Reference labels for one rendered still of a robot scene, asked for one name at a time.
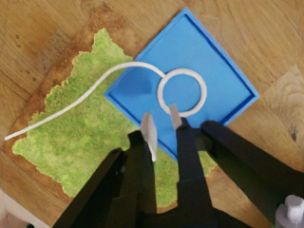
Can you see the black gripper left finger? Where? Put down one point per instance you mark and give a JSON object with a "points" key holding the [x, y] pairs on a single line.
{"points": [[135, 173]]}

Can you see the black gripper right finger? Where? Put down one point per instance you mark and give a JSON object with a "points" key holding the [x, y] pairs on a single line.
{"points": [[272, 186]]}

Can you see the grey ring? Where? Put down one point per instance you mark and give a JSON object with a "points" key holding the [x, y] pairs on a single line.
{"points": [[182, 71]]}

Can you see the blue square tray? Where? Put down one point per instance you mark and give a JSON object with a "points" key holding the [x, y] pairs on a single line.
{"points": [[184, 43]]}

